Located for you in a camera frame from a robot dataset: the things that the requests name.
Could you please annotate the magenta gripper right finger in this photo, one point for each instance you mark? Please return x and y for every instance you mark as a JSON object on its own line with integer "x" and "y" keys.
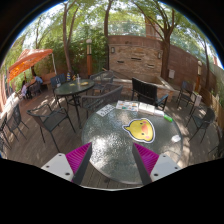
{"x": 152, "y": 166}

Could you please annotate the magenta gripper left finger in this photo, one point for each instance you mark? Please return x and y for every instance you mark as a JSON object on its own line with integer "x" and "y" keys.
{"x": 70, "y": 166}

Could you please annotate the yellow duck mouse pad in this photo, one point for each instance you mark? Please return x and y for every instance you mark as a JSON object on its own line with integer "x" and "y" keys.
{"x": 141, "y": 130}

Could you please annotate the round glass patio table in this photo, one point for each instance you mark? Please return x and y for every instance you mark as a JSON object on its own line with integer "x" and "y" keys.
{"x": 112, "y": 146}

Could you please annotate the green marker pen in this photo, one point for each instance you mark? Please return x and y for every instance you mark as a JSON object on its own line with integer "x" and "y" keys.
{"x": 168, "y": 118}

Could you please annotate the grey metal chair left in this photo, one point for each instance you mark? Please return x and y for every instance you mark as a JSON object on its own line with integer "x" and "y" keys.
{"x": 51, "y": 120}

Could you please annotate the grey metal chair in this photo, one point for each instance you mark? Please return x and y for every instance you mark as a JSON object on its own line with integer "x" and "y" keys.
{"x": 51, "y": 120}
{"x": 110, "y": 94}

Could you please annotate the white paper stack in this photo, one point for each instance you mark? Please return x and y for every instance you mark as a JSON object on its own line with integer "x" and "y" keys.
{"x": 146, "y": 108}

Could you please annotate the black white patterned card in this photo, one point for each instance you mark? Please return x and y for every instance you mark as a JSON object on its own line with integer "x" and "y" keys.
{"x": 105, "y": 110}

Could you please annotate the colourful printed booklet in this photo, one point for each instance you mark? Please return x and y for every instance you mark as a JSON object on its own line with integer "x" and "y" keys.
{"x": 127, "y": 105}

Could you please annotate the grey metal chair near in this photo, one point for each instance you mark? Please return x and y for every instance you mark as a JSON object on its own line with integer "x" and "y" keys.
{"x": 110, "y": 94}

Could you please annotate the black bench chair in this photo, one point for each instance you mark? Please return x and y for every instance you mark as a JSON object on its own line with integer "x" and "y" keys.
{"x": 147, "y": 93}

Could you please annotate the round dark far table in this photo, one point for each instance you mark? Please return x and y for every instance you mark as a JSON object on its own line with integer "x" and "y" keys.
{"x": 73, "y": 89}

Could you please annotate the black chair far right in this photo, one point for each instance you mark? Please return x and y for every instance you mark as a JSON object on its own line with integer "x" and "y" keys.
{"x": 185, "y": 93}

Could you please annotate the dark chair behind far table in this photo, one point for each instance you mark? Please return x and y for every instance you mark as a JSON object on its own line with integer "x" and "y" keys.
{"x": 57, "y": 81}

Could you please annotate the seated person blue shirt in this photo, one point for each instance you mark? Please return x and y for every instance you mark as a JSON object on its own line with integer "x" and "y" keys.
{"x": 38, "y": 79}

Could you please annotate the orange patio umbrella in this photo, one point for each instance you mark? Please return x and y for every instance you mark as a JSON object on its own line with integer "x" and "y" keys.
{"x": 27, "y": 59}

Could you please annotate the stone fountain wall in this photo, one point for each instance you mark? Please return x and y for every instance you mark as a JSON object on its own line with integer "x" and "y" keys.
{"x": 135, "y": 55}

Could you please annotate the wooden lamp post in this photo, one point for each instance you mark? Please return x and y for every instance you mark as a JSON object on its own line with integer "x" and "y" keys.
{"x": 89, "y": 56}

